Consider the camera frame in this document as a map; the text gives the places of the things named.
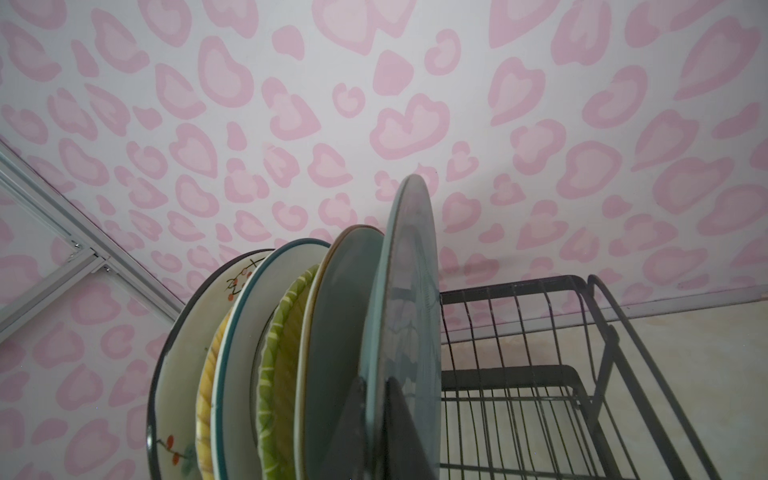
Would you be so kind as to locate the yellow green woven plate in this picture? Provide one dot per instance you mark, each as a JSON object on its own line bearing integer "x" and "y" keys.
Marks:
{"x": 277, "y": 380}

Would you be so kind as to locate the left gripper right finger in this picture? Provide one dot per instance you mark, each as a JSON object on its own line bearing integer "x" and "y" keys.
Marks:
{"x": 405, "y": 457}

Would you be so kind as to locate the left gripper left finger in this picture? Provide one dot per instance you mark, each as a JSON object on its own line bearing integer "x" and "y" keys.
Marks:
{"x": 345, "y": 459}

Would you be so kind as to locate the black wire dish rack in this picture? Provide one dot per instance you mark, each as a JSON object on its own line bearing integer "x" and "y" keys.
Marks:
{"x": 548, "y": 379}

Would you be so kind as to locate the grey blue plate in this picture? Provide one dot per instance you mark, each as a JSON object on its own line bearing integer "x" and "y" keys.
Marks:
{"x": 401, "y": 337}

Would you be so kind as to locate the cream floral plate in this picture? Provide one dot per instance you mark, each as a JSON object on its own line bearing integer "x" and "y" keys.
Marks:
{"x": 171, "y": 408}

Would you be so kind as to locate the orange woven bamboo plate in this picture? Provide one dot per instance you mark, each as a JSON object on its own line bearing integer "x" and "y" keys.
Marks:
{"x": 204, "y": 402}

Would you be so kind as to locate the mint green flower plate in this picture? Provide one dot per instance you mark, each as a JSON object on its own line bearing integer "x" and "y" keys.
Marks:
{"x": 330, "y": 342}

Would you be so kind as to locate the white plate green rim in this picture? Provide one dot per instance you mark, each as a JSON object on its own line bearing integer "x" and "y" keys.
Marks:
{"x": 233, "y": 426}

